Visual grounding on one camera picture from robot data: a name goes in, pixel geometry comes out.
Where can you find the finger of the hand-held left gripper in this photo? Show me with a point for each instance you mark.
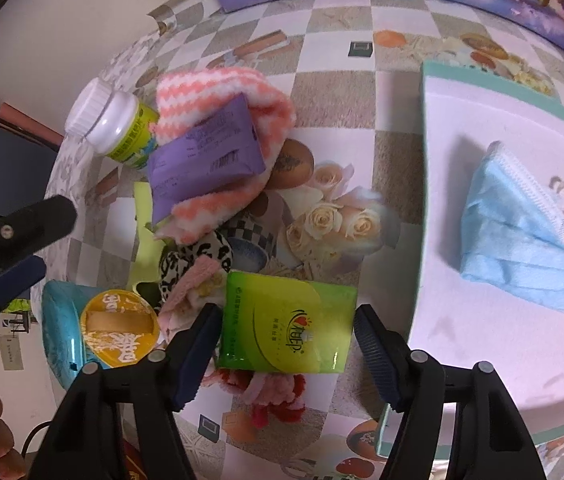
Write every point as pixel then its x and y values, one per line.
pixel 11 280
pixel 21 225

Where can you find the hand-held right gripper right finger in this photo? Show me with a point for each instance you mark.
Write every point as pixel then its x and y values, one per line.
pixel 377 355

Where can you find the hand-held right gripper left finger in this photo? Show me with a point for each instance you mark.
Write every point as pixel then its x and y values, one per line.
pixel 196 355

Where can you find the green tissue packet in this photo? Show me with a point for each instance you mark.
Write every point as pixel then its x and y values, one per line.
pixel 282 325

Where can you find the leopard print scrunchie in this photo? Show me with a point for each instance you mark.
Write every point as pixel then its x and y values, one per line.
pixel 201 252

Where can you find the white box with teal rim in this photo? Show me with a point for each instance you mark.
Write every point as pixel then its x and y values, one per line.
pixel 487 360

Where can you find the lime green cloth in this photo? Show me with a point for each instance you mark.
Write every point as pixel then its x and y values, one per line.
pixel 144 250

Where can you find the purple wipes packet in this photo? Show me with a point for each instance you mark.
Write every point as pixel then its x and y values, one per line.
pixel 201 160

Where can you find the pink white striped towel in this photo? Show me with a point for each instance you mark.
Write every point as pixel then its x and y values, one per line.
pixel 262 105

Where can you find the teal blue pouch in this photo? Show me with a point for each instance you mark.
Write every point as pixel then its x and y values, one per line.
pixel 59 320

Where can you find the small pink cloth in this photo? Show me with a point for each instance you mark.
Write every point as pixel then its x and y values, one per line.
pixel 196 280

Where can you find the yellow lidded snack cup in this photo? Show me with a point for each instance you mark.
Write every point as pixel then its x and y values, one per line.
pixel 116 330

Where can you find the red pink fluffy toy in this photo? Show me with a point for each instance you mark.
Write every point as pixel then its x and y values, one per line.
pixel 277 390

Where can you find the white bottle with green label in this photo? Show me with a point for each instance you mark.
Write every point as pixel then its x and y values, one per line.
pixel 111 125

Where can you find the blue face mask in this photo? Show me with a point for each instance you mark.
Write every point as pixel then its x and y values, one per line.
pixel 512 240

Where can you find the printed checkered tablecloth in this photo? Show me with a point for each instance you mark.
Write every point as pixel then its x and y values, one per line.
pixel 342 95

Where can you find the reddish wooden frame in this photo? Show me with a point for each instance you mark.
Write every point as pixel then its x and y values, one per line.
pixel 26 125

